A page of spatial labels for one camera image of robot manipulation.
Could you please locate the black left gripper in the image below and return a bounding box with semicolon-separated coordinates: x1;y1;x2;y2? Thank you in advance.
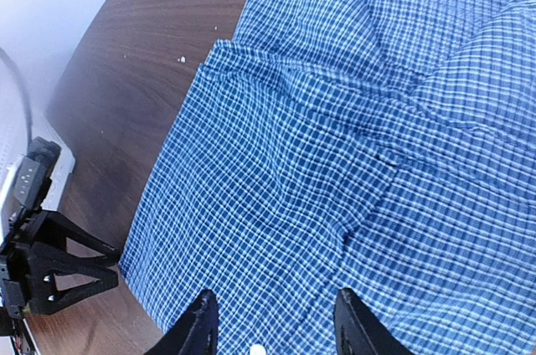
1;210;121;337

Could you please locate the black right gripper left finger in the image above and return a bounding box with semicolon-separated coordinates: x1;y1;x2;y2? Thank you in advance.
145;289;219;355

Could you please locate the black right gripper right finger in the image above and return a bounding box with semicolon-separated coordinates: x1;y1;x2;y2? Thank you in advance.
333;288;411;355

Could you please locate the blue checked shirt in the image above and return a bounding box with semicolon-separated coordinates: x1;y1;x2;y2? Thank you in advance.
119;0;535;354

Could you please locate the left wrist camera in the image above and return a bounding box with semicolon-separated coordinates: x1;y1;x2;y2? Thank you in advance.
1;137;61;239

